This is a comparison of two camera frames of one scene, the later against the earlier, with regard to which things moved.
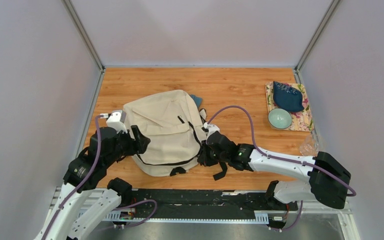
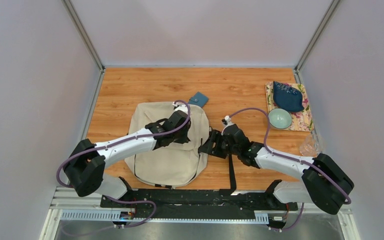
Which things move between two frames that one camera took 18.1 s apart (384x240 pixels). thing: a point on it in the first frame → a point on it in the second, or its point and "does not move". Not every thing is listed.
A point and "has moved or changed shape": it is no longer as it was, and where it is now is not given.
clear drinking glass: [310, 147] does not move
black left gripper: [139, 145] → [184, 139]
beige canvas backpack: [170, 128] has moved or changed shape
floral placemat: [301, 121] does not move
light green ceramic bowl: [279, 118] does not move
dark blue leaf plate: [288, 97] does not move
